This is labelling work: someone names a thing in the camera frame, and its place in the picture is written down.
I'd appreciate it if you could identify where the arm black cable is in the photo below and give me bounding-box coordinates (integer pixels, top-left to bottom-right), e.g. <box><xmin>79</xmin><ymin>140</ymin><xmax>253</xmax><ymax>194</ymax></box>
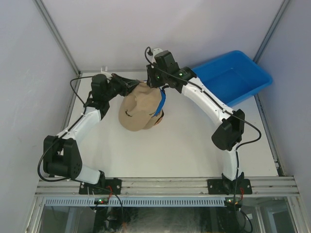
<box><xmin>36</xmin><ymin>76</ymin><xmax>94</xmax><ymax>183</ymax></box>
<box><xmin>144</xmin><ymin>46</ymin><xmax>262</xmax><ymax>202</ymax></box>

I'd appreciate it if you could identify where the aluminium front rail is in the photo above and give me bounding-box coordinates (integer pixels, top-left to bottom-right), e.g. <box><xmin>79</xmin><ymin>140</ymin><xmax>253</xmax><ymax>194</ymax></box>
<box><xmin>35</xmin><ymin>177</ymin><xmax>299</xmax><ymax>197</ymax></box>

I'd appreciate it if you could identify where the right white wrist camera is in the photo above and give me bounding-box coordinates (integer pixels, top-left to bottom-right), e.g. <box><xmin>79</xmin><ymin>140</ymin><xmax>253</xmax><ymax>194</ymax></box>
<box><xmin>147</xmin><ymin>48</ymin><xmax>163</xmax><ymax>63</ymax></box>

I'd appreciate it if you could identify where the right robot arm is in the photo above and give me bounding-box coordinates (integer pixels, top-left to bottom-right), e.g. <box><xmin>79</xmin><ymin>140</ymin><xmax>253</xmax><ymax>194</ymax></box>
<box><xmin>144</xmin><ymin>47</ymin><xmax>245</xmax><ymax>194</ymax></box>

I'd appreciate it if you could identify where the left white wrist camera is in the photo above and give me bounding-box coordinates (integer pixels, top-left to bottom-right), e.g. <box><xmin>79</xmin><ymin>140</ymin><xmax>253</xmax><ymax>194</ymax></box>
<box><xmin>101</xmin><ymin>66</ymin><xmax>112</xmax><ymax>79</ymax></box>

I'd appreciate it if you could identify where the tan baseball cap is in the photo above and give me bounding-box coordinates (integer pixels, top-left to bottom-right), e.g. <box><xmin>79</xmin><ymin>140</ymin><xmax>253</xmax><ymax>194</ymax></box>
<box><xmin>143</xmin><ymin>110</ymin><xmax>164</xmax><ymax>130</ymax></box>
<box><xmin>119</xmin><ymin>82</ymin><xmax>161</xmax><ymax>132</ymax></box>

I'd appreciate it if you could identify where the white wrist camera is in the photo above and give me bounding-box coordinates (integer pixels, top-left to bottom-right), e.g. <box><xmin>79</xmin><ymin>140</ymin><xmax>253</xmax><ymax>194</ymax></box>
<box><xmin>101</xmin><ymin>66</ymin><xmax>112</xmax><ymax>79</ymax></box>
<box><xmin>147</xmin><ymin>48</ymin><xmax>163</xmax><ymax>63</ymax></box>

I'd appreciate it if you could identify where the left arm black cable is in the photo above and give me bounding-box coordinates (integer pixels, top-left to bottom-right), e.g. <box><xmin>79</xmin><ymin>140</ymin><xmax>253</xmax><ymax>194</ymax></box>
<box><xmin>36</xmin><ymin>76</ymin><xmax>94</xmax><ymax>183</ymax></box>

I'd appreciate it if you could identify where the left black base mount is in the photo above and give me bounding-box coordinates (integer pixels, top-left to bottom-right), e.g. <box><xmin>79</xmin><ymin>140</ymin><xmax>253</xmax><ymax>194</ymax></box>
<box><xmin>79</xmin><ymin>178</ymin><xmax>122</xmax><ymax>195</ymax></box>

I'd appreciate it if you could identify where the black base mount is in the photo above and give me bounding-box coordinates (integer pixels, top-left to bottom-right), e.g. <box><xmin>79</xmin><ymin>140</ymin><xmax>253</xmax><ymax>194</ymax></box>
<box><xmin>207</xmin><ymin>179</ymin><xmax>253</xmax><ymax>195</ymax></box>
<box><xmin>79</xmin><ymin>178</ymin><xmax>122</xmax><ymax>195</ymax></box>

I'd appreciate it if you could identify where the blue baseball cap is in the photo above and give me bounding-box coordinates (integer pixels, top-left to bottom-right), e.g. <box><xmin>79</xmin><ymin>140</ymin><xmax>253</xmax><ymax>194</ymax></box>
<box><xmin>153</xmin><ymin>85</ymin><xmax>169</xmax><ymax>117</ymax></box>

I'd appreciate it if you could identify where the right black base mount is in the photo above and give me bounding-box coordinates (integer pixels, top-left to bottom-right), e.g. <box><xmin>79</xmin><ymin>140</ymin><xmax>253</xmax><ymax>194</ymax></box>
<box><xmin>207</xmin><ymin>179</ymin><xmax>253</xmax><ymax>195</ymax></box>

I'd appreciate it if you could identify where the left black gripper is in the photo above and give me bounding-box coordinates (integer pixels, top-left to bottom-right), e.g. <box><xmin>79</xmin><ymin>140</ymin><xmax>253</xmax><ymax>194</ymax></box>
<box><xmin>104</xmin><ymin>74</ymin><xmax>139</xmax><ymax>101</ymax></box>

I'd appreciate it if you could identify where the perforated cable tray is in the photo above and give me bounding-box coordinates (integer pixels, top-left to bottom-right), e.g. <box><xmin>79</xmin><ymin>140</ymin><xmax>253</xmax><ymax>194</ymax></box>
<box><xmin>45</xmin><ymin>197</ymin><xmax>225</xmax><ymax>207</ymax></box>

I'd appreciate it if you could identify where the blue plastic bin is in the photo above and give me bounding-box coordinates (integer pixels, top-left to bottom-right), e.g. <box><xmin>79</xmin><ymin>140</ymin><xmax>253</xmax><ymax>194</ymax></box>
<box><xmin>192</xmin><ymin>50</ymin><xmax>273</xmax><ymax>107</ymax></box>

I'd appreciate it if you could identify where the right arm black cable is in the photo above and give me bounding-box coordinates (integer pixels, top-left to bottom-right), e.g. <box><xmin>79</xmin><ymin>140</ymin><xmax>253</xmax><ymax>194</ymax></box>
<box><xmin>144</xmin><ymin>46</ymin><xmax>262</xmax><ymax>202</ymax></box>

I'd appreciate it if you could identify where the wooden hat stand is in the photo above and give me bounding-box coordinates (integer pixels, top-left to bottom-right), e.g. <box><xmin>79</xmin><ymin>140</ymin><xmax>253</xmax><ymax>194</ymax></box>
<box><xmin>152</xmin><ymin>110</ymin><xmax>164</xmax><ymax>126</ymax></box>

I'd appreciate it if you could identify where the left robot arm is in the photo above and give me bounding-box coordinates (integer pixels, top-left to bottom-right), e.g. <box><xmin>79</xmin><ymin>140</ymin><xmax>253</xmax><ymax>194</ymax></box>
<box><xmin>37</xmin><ymin>73</ymin><xmax>140</xmax><ymax>194</ymax></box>

